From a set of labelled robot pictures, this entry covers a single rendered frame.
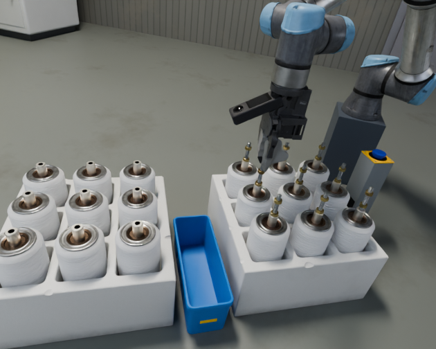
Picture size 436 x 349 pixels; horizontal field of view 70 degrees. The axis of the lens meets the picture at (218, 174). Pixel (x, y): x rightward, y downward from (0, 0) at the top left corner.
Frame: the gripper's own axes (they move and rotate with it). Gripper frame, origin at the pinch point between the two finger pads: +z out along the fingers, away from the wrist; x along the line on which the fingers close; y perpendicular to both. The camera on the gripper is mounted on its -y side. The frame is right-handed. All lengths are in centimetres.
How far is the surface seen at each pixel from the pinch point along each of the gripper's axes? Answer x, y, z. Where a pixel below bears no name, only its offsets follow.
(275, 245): -16.4, 1.6, 12.1
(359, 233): -14.5, 23.6, 10.7
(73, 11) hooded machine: 290, -109, 16
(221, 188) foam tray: 11.3, -6.4, 17.0
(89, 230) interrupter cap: -13.0, -39.3, 9.6
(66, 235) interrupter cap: -14.3, -43.5, 9.5
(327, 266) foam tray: -18.4, 15.8, 17.9
